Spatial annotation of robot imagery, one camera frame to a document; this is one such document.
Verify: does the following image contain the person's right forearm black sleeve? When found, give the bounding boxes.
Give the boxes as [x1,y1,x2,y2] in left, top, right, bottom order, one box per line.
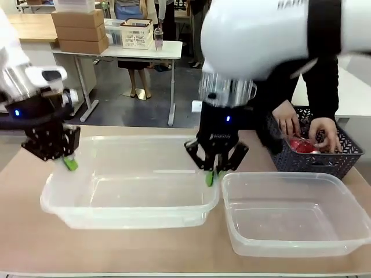
[256,68,310,115]

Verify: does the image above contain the person's right hand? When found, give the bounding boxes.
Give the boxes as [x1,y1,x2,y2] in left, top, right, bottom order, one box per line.
[272,101,301,137]

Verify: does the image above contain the person's left forearm black sleeve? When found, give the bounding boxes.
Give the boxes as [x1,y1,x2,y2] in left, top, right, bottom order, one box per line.
[307,54,340,122]

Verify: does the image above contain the small clear plastic bin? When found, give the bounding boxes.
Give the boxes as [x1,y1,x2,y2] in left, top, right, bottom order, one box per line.
[221,171,371,258]

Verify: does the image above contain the white folding table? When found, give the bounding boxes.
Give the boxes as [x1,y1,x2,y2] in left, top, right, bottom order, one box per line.
[52,40,184,127]

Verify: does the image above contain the person's left hand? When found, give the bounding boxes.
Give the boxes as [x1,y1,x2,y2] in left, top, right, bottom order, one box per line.
[307,117,343,153]

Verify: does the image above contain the cream crate dark rim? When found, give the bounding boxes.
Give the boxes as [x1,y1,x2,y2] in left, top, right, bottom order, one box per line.
[119,19,154,50]

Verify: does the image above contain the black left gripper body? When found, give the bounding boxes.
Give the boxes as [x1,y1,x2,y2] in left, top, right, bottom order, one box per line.
[4,94,73,134]

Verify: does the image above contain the brown cardboard box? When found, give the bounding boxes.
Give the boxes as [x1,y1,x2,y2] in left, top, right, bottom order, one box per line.
[54,24,107,42]
[59,36,110,55]
[51,9,105,29]

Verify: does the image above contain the white side table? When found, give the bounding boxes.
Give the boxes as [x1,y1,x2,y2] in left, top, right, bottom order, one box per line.
[291,65,371,123]

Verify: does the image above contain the bystander in dark skirt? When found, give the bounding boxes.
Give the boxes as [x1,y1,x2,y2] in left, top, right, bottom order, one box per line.
[114,0,174,100]

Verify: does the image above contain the bystander in dark trousers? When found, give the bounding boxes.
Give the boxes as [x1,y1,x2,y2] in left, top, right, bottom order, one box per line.
[185,0,210,70]

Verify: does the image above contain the clear bluish storage box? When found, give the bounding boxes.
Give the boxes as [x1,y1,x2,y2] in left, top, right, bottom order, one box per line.
[103,19,125,46]

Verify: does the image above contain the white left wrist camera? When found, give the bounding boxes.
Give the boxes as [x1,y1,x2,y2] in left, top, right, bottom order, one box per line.
[25,65,68,88]

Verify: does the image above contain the person's torso black clothes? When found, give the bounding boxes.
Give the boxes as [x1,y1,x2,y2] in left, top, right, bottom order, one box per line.
[252,78,293,156]

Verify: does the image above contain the dark gray woven basket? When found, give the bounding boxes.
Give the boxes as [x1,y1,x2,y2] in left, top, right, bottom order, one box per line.
[266,105,365,180]

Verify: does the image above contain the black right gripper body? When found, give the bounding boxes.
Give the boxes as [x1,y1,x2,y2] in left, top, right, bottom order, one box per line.
[197,100,253,159]

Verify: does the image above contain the large clear plastic bin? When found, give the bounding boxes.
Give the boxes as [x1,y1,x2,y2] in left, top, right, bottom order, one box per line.
[39,134,220,231]

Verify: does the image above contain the clear bottle pink drink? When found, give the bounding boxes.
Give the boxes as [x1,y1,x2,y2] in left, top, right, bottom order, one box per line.
[153,27,164,52]

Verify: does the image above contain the white box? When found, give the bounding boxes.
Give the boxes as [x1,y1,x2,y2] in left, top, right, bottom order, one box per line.
[57,0,96,12]

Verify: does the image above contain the red packaged items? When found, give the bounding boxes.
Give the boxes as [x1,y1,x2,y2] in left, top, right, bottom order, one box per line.
[288,138,321,154]

